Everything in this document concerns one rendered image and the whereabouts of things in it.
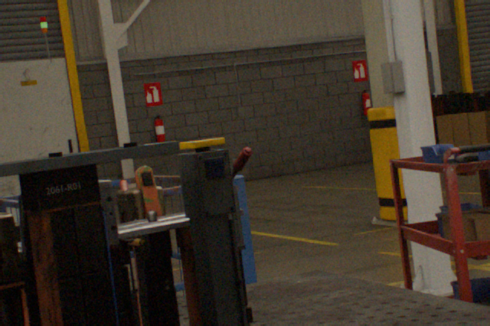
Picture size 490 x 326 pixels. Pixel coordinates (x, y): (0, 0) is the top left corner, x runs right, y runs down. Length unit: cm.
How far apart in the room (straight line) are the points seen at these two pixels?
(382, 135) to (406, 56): 326
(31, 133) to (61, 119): 34
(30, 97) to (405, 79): 506
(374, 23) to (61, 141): 338
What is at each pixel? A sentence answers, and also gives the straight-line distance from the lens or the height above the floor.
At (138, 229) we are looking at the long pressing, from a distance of 184.
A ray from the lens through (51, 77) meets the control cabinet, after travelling 987.
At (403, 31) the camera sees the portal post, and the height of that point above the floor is 156.
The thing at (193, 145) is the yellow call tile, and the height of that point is 115.
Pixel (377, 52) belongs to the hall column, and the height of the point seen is 161.
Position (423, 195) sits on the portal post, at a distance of 569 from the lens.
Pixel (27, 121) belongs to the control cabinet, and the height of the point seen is 140.
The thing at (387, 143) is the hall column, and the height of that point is 77.
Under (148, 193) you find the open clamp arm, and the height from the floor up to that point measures 105.
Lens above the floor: 119
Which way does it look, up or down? 3 degrees down
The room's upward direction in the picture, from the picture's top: 7 degrees counter-clockwise
